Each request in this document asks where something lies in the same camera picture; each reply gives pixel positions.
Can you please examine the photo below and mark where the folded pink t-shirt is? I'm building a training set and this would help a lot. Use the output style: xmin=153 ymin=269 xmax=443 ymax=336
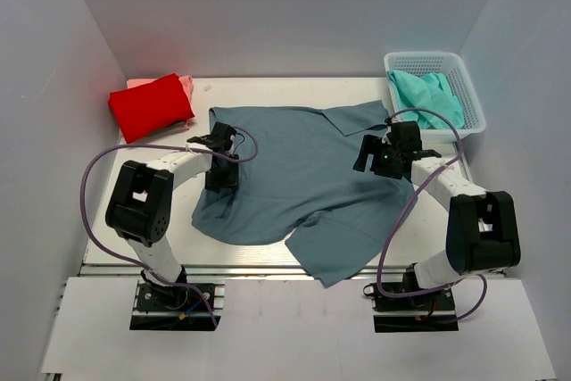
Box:
xmin=127 ymin=75 xmax=194 ymax=129

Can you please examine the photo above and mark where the teal t-shirt in basket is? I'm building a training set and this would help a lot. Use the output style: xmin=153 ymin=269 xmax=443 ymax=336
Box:
xmin=387 ymin=70 xmax=465 ymax=129

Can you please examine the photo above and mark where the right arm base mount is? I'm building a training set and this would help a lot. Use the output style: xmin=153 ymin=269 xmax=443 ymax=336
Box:
xmin=362 ymin=283 xmax=459 ymax=334

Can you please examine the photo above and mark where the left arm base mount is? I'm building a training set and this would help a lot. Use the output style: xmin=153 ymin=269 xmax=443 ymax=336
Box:
xmin=129 ymin=272 xmax=223 ymax=332

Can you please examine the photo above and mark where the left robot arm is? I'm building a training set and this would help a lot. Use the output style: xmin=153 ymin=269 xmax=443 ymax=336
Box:
xmin=105 ymin=122 xmax=239 ymax=309

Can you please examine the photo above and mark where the folded red t-shirt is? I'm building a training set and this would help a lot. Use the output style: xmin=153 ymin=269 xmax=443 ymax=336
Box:
xmin=108 ymin=73 xmax=194 ymax=144

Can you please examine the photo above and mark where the white plastic basket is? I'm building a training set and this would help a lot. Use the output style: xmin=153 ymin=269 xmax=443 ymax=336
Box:
xmin=384 ymin=51 xmax=486 ymax=138

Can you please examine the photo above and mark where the aluminium table rail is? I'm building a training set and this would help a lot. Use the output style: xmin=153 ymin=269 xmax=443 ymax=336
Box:
xmin=75 ymin=139 xmax=499 ymax=282

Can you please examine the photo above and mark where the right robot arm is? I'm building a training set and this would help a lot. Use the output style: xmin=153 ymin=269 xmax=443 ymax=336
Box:
xmin=353 ymin=120 xmax=521 ymax=309

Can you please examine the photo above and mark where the grey-blue t-shirt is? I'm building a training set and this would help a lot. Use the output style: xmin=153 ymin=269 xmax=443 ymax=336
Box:
xmin=192 ymin=102 xmax=414 ymax=286

